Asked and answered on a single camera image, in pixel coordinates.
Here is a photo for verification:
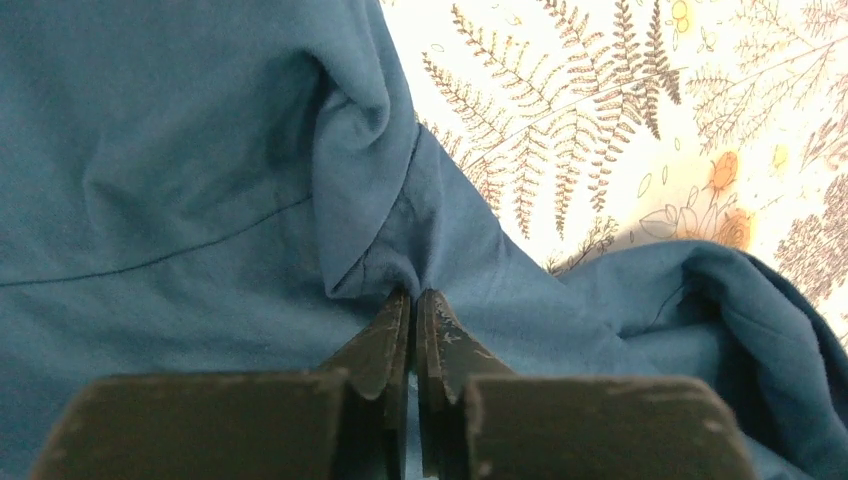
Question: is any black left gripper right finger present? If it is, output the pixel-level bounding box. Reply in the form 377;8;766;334
415;289;514;479

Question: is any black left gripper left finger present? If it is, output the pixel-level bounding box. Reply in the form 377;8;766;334
320;289;411;479

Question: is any blue shirt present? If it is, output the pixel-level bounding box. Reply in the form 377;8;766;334
1;1;847;479

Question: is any floral patterned table mat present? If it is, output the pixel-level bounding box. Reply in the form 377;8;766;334
382;0;847;338

